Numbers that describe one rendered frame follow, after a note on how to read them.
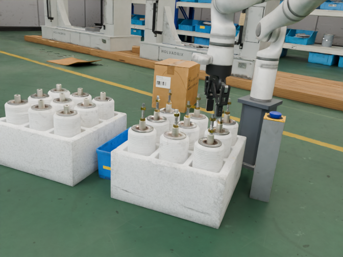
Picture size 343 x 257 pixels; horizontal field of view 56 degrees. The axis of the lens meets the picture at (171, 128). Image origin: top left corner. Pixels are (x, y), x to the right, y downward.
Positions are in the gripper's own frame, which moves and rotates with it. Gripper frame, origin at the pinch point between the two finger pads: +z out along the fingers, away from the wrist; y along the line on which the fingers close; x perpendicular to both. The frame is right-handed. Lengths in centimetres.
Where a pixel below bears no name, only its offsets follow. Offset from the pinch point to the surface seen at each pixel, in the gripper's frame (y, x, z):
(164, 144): 4.4, 13.5, 12.7
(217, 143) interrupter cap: -0.9, -2.3, 10.5
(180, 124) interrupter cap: 17.0, 4.5, 10.6
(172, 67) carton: 112, -18, 7
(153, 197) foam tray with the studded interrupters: 2.5, 16.4, 30.6
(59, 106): 44, 47, 12
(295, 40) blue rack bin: 376, -292, 4
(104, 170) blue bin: 26, 31, 32
